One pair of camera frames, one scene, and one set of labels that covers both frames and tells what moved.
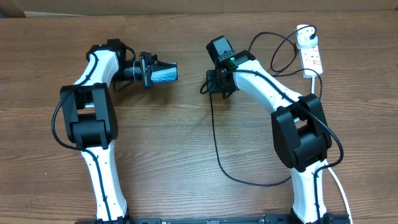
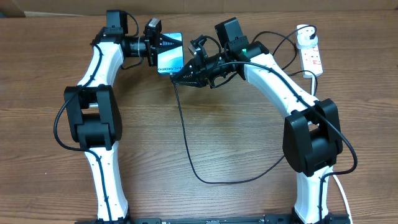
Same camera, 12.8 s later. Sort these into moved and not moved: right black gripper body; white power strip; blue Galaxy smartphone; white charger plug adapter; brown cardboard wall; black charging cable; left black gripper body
Moved: left black gripper body; right black gripper body; black charging cable; blue Galaxy smartphone
Not moved: white charger plug adapter; white power strip; brown cardboard wall
